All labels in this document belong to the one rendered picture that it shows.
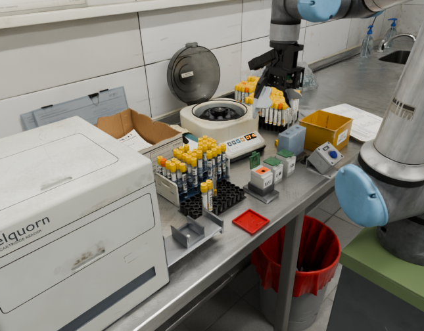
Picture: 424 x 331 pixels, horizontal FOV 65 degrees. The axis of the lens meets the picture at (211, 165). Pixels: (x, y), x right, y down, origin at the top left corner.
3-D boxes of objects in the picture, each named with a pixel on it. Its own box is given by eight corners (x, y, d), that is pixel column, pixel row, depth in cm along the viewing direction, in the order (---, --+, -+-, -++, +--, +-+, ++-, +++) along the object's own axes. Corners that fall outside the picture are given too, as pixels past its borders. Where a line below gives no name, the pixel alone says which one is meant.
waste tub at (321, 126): (330, 158, 111) (335, 131, 105) (295, 146, 119) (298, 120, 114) (348, 144, 119) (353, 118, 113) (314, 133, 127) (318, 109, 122)
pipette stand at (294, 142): (290, 167, 107) (293, 139, 102) (272, 159, 111) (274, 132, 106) (306, 155, 113) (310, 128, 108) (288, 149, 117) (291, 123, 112)
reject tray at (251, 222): (252, 236, 80) (252, 233, 80) (231, 222, 85) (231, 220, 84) (269, 222, 84) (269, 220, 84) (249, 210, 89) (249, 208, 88)
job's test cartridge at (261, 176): (262, 195, 92) (263, 176, 89) (250, 188, 95) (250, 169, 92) (271, 189, 94) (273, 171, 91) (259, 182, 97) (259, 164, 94)
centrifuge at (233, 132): (219, 168, 107) (219, 134, 101) (174, 136, 128) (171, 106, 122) (274, 146, 119) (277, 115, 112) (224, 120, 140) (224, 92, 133)
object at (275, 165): (273, 186, 98) (275, 166, 95) (261, 179, 101) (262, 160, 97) (282, 180, 100) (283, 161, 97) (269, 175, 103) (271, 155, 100)
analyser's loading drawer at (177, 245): (152, 283, 67) (148, 264, 64) (134, 265, 71) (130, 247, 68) (223, 232, 79) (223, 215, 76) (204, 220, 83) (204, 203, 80)
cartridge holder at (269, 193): (266, 204, 91) (267, 193, 89) (242, 190, 97) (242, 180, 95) (279, 196, 94) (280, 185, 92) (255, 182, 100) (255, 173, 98)
